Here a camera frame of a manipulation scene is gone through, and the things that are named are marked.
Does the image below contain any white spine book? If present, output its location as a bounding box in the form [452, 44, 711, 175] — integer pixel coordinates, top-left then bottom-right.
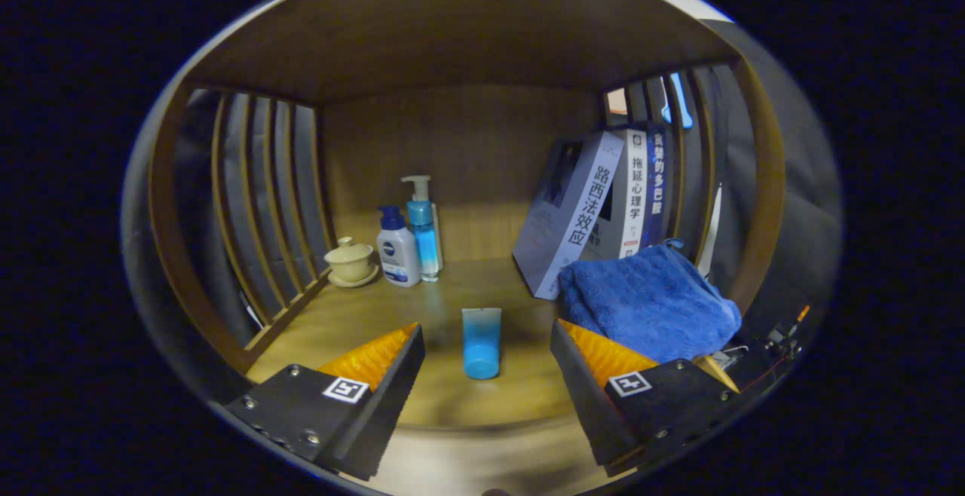
[599, 128, 649, 262]

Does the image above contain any wooden countertop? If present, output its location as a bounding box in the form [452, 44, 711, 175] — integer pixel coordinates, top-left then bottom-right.
[245, 255, 725, 430]

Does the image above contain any blue white tube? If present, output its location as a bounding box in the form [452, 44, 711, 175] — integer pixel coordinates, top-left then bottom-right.
[461, 308, 503, 381]

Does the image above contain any lavender book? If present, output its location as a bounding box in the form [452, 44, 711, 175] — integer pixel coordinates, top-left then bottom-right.
[512, 131, 626, 301]

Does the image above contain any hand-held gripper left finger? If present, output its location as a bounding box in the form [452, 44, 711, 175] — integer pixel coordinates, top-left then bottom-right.
[224, 323, 426, 482]

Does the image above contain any dark blue spine book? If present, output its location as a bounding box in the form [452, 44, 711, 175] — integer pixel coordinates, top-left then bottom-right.
[645, 125, 672, 250]

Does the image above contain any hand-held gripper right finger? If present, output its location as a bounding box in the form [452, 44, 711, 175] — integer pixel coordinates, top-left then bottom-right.
[550, 319, 743, 478]

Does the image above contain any blue pump bottle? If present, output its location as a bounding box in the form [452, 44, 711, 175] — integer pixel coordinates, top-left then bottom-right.
[400, 175, 444, 282]

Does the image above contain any beige lidded teacup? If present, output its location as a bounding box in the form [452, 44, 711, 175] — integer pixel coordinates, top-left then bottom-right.
[324, 237, 380, 289]

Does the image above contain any wooden cabinet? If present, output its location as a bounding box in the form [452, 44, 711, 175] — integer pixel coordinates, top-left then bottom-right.
[147, 0, 789, 376]

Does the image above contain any white lotion bottle blue cap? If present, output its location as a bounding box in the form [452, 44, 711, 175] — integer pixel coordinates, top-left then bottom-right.
[376, 205, 422, 288]

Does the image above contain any blue towel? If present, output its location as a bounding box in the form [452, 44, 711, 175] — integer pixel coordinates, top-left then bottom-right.
[558, 243, 743, 365]

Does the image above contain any black device with orange part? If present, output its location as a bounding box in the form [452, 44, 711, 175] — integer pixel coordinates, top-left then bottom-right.
[716, 304, 813, 395]

